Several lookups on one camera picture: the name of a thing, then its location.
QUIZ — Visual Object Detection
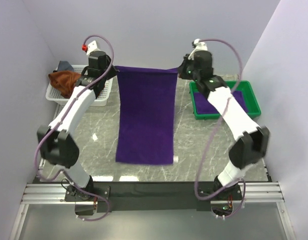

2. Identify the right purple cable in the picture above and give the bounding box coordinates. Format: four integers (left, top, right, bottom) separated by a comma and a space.
193, 37, 244, 202

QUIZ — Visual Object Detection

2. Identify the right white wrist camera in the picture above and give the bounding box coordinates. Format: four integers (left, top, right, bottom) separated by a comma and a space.
188, 38, 208, 60

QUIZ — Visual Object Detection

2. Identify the orange brown towel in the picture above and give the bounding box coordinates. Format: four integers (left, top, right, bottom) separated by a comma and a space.
48, 70, 81, 99

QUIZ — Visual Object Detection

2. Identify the purple cable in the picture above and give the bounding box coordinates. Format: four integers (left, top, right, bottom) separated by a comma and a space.
33, 34, 116, 182
193, 37, 244, 202

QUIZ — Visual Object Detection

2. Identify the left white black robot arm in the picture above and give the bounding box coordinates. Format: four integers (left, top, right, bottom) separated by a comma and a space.
35, 49, 118, 201

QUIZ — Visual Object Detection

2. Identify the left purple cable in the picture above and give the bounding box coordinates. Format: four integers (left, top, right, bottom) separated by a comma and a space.
33, 34, 116, 182

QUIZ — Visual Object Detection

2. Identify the white plastic basket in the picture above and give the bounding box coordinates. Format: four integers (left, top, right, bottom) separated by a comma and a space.
45, 65, 113, 107

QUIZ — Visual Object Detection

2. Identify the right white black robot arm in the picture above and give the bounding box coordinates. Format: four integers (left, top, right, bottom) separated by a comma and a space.
178, 50, 270, 200

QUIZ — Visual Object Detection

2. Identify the black base beam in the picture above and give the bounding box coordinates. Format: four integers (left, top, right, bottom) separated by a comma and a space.
64, 180, 234, 217

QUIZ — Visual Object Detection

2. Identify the green plastic tray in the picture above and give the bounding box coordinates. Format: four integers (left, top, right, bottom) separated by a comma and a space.
189, 80, 261, 120

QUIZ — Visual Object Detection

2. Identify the folded purple towel in tray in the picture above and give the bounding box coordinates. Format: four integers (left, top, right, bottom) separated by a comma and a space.
193, 91, 249, 115

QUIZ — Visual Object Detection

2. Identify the grey towel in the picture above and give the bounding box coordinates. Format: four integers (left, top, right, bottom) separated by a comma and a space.
53, 60, 74, 73

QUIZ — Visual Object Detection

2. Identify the purple towel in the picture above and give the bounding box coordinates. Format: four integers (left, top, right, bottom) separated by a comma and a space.
193, 91, 249, 115
115, 66, 178, 166

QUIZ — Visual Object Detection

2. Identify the aluminium frame rail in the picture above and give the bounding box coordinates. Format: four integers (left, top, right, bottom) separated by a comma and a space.
9, 182, 296, 240

